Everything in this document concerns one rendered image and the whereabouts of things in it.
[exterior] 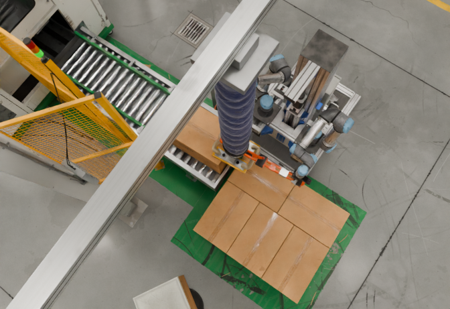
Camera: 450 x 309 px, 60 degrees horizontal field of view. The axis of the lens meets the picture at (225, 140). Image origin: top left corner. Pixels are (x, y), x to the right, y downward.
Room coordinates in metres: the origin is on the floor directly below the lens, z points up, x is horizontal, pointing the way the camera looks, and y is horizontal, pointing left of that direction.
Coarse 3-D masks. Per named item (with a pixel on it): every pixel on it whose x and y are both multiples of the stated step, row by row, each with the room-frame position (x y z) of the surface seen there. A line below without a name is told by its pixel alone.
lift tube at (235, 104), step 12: (216, 84) 0.86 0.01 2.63; (252, 84) 0.83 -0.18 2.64; (216, 96) 0.88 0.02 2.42; (228, 96) 0.80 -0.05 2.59; (240, 96) 0.79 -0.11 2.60; (252, 96) 0.85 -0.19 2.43; (228, 108) 0.81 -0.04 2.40; (240, 108) 0.80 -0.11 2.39; (252, 108) 0.85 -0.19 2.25; (228, 120) 0.80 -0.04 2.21; (240, 120) 0.80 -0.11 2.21; (252, 120) 0.87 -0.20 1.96; (228, 132) 0.81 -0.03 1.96; (240, 132) 0.80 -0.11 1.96; (228, 144) 0.82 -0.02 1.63; (240, 144) 0.79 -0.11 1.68
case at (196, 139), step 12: (192, 120) 1.30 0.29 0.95; (204, 120) 1.28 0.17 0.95; (216, 120) 1.27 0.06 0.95; (192, 132) 1.18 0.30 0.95; (204, 132) 1.16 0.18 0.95; (216, 132) 1.15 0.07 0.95; (180, 144) 1.11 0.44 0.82; (192, 144) 1.06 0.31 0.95; (204, 144) 1.04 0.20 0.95; (192, 156) 1.04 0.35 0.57; (204, 156) 0.93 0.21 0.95; (216, 168) 0.85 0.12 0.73
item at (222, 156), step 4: (216, 148) 0.95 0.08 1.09; (220, 148) 0.94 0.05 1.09; (224, 152) 0.90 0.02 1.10; (216, 156) 0.87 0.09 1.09; (220, 156) 0.87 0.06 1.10; (224, 156) 0.86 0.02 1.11; (224, 160) 0.83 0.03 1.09; (236, 160) 0.81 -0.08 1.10; (240, 160) 0.81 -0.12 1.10; (228, 164) 0.79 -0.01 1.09; (232, 164) 0.78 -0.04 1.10; (236, 164) 0.78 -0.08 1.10; (236, 168) 0.74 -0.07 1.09; (240, 168) 0.74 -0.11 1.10; (244, 172) 0.70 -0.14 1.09
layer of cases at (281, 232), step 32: (224, 192) 0.63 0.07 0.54; (256, 192) 0.59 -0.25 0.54; (288, 192) 0.55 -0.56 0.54; (224, 224) 0.32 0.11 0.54; (256, 224) 0.28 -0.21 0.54; (288, 224) 0.25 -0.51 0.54; (320, 224) 0.21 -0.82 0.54; (256, 256) -0.02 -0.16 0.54; (288, 256) -0.05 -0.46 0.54; (320, 256) -0.09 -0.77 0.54; (288, 288) -0.34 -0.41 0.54
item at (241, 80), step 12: (216, 24) 1.05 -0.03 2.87; (264, 36) 0.96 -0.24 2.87; (204, 48) 0.93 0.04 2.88; (264, 48) 0.89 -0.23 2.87; (276, 48) 0.90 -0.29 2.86; (192, 60) 0.88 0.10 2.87; (252, 60) 0.84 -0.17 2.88; (264, 60) 0.83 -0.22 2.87; (228, 72) 0.80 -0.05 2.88; (240, 72) 0.79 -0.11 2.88; (252, 72) 0.78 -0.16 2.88; (228, 84) 0.75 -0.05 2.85; (240, 84) 0.73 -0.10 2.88
